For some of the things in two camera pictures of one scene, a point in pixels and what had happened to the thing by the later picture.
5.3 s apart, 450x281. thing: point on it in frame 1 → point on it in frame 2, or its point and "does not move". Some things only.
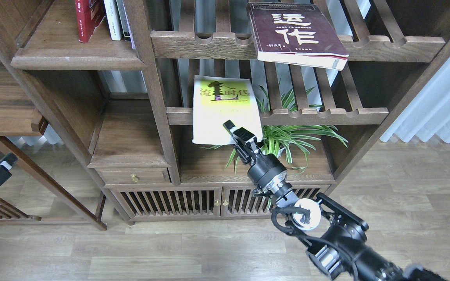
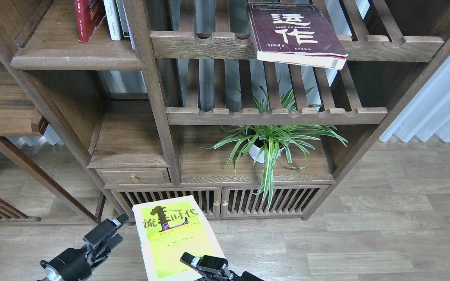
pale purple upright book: [133, 45] does not move
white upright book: [113, 19] does not move
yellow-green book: [216, 100] → [166, 229]
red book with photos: [89, 14] does not move
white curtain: [445, 105] does not move
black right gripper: [262, 168] → [215, 268]
